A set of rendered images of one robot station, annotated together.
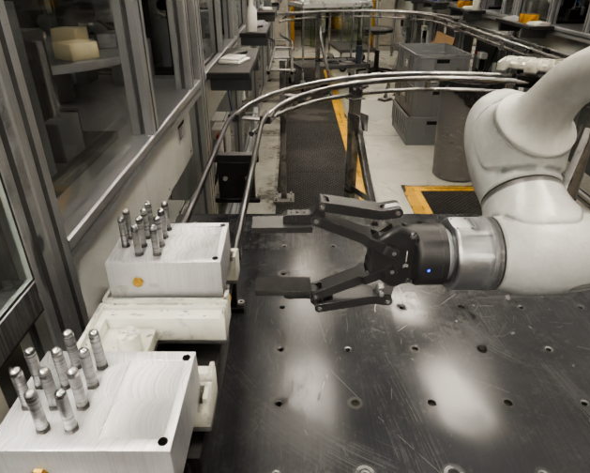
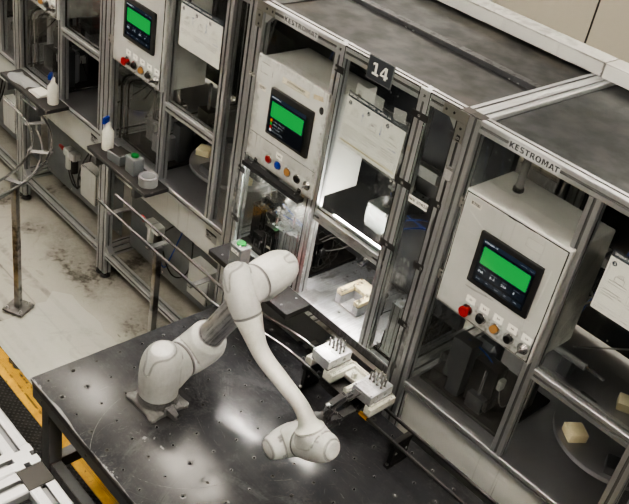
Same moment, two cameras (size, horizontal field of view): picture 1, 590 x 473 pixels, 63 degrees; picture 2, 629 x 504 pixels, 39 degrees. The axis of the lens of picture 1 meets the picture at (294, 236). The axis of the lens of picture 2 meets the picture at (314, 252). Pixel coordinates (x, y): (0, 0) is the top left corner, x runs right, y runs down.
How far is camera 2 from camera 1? 336 cm
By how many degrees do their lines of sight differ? 102
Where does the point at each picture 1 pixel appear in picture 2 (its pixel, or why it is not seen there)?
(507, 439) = (267, 463)
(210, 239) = (366, 390)
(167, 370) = (329, 358)
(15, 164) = (400, 347)
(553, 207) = (289, 426)
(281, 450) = not seen: hidden behind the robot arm
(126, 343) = (352, 371)
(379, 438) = not seen: hidden behind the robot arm
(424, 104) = not seen: outside the picture
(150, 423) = (320, 350)
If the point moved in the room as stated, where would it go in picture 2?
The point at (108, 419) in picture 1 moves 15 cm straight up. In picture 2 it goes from (327, 348) to (333, 318)
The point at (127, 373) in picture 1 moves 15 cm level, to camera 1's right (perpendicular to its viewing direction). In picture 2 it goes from (334, 354) to (306, 368)
